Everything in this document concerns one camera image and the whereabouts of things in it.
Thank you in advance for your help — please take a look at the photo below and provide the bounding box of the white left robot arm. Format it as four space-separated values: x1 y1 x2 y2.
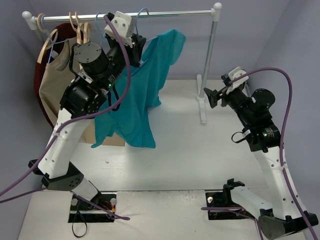
28 33 147 210

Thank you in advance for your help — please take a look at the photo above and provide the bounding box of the blue wire hanger holding top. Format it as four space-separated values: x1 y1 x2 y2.
37 13 69 64

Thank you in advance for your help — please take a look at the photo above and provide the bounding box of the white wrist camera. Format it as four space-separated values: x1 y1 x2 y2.
221 66 249 95
106 11 135 48

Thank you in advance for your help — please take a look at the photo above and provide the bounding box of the wooden hanger middle pair front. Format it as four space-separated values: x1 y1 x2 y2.
80 22 91 44

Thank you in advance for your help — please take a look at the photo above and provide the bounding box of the dark red garment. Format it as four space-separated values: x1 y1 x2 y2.
33 23 76 128

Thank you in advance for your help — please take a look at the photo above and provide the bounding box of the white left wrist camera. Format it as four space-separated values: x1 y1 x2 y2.
106 11 135 48

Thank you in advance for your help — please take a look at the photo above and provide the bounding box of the blue wire hanger free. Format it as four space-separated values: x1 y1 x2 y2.
131 7 161 76
94 12 109 50

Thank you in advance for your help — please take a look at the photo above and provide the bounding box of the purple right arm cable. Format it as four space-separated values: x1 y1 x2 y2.
201 67 320 240

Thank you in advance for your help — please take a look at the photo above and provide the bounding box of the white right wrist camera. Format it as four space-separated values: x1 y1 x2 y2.
221 66 249 95

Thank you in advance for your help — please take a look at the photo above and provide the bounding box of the wooden hanger far left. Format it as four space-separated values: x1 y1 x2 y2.
36 13 58 64

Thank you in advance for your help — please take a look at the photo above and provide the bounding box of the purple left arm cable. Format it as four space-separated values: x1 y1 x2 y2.
0 15 132 221

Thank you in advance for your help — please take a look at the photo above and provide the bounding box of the metal clothes rack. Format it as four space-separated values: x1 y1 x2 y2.
22 2 222 125

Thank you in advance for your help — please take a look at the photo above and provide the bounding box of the wooden hanger middle pair back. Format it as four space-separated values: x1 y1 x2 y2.
68 12 83 45

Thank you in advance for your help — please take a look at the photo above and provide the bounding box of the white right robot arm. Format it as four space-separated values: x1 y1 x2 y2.
204 87 319 240

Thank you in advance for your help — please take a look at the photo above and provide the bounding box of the beige tank top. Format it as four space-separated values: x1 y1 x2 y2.
39 38 125 148

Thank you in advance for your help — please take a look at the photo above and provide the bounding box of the teal t shirt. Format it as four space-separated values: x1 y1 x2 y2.
92 29 186 149

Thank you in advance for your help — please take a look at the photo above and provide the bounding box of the wooden hanger pair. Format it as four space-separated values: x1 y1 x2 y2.
80 22 91 44
68 12 83 45

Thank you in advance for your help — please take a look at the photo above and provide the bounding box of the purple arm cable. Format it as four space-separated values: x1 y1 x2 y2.
0 15 132 221
201 67 320 240

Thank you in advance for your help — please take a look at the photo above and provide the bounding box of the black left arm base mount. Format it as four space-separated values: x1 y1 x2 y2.
67 191 118 224

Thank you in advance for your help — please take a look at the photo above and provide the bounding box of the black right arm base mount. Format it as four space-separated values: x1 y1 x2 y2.
205 178 255 221

